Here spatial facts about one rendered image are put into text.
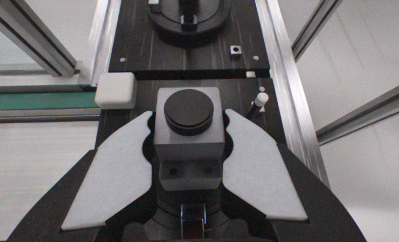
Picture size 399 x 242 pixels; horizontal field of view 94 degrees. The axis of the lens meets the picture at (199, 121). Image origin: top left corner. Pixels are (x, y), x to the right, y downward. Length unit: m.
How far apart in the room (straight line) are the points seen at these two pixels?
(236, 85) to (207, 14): 0.12
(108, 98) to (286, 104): 0.24
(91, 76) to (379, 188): 0.51
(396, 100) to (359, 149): 0.22
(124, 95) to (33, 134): 0.18
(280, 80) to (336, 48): 0.28
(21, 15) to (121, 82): 0.12
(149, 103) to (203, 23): 0.15
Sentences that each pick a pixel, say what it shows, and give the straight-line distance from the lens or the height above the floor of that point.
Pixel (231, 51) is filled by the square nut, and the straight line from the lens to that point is 0.30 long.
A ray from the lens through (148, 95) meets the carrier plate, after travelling 0.27.
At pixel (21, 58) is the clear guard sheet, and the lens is 0.37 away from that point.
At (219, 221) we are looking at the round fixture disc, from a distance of 0.21.
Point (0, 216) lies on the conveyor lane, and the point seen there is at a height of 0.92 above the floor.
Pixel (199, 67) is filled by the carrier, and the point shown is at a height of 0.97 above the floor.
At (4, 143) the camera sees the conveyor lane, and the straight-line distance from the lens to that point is 0.41.
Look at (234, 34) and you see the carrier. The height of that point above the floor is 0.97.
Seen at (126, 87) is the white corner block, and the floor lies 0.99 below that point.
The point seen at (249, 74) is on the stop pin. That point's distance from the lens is 0.30.
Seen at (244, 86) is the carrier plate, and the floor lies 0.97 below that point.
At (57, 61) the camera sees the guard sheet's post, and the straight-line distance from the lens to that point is 0.32.
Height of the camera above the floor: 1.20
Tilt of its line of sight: 68 degrees down
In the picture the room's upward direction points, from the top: 3 degrees clockwise
